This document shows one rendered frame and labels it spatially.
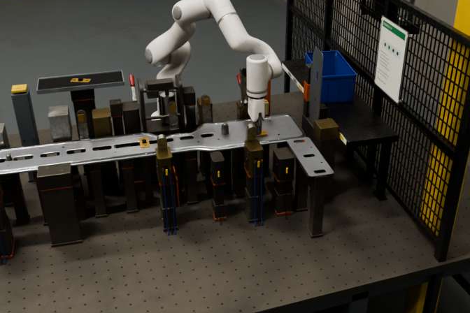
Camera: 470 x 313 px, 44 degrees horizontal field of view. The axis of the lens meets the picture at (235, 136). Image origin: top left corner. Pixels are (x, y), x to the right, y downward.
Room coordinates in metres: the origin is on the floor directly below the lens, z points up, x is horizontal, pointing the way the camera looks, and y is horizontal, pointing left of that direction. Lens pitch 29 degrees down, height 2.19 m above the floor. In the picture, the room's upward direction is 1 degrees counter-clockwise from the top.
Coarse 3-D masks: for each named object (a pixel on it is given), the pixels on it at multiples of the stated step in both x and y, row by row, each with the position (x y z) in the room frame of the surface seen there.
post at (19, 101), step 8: (16, 96) 2.28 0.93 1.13; (24, 96) 2.28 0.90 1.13; (16, 104) 2.28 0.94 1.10; (24, 104) 2.28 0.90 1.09; (16, 112) 2.27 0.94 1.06; (24, 112) 2.28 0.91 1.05; (32, 112) 2.31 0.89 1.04; (16, 120) 2.28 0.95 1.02; (24, 120) 2.28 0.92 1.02; (32, 120) 2.29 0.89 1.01; (24, 128) 2.28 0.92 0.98; (32, 128) 2.29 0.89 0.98; (24, 136) 2.28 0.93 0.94; (32, 136) 2.28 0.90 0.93; (24, 144) 2.28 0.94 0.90; (32, 144) 2.28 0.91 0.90; (32, 176) 2.28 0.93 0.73
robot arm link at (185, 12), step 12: (192, 0) 2.46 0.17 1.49; (180, 12) 2.42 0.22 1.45; (192, 12) 2.42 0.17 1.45; (204, 12) 2.46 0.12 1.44; (180, 24) 2.43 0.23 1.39; (192, 24) 2.54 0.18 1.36; (168, 36) 2.60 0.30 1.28; (180, 36) 2.55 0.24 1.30; (156, 48) 2.62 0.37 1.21; (168, 48) 2.60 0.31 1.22; (156, 60) 2.61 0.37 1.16; (168, 60) 2.65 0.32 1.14
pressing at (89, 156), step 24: (240, 120) 2.28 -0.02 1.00; (264, 120) 2.28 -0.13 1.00; (288, 120) 2.28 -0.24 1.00; (48, 144) 2.09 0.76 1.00; (72, 144) 2.09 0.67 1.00; (96, 144) 2.09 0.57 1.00; (120, 144) 2.09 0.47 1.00; (168, 144) 2.08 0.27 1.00; (192, 144) 2.08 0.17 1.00; (216, 144) 2.08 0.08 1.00; (240, 144) 2.08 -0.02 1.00; (264, 144) 2.09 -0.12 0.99; (0, 168) 1.91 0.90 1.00; (24, 168) 1.91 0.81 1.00
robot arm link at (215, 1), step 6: (204, 0) 2.38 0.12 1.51; (210, 0) 2.35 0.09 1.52; (216, 0) 2.33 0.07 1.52; (222, 0) 2.33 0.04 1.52; (228, 0) 2.35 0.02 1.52; (210, 6) 2.34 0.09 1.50; (216, 6) 2.32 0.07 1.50; (222, 6) 2.31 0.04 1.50; (228, 6) 2.31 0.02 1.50; (210, 12) 2.47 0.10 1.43; (216, 12) 2.31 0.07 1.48; (222, 12) 2.30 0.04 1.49; (228, 12) 2.29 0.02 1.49; (234, 12) 2.31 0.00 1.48; (210, 18) 2.50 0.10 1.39; (216, 18) 2.30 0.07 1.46
